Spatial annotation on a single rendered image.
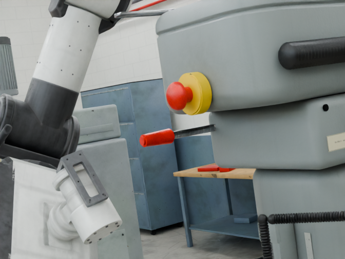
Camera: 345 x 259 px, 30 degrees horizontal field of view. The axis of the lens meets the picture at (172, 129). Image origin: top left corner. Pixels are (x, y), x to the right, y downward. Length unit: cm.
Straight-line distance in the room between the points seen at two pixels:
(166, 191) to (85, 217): 755
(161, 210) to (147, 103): 140
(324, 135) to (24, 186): 48
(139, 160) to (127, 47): 196
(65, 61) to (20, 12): 954
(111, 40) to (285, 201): 894
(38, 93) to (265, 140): 43
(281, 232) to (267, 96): 24
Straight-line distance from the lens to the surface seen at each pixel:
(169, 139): 99
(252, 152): 99
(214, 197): 827
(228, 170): 684
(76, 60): 117
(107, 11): 118
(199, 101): 89
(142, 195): 839
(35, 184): 108
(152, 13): 101
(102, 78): 1021
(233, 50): 86
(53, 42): 118
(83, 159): 98
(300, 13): 88
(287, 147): 94
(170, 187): 854
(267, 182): 104
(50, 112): 116
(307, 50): 83
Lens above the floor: 176
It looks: 3 degrees down
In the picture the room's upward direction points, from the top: 8 degrees counter-clockwise
